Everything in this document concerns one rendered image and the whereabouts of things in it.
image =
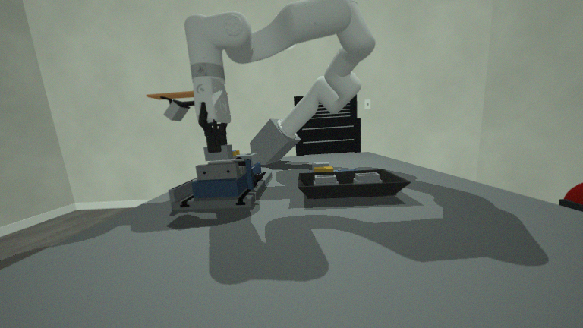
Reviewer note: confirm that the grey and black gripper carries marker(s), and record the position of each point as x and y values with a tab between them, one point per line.
212	106

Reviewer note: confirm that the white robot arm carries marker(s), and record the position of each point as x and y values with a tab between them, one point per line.
297	22

